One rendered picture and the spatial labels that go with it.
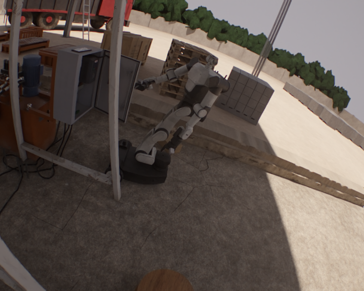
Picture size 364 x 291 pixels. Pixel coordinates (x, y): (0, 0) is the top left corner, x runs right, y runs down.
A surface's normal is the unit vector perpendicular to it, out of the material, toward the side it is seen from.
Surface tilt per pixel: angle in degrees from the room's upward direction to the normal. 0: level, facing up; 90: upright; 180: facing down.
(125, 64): 90
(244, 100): 90
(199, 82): 82
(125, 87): 90
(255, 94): 90
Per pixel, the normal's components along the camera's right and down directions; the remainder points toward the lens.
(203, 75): -0.27, 0.30
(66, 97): -0.09, 0.51
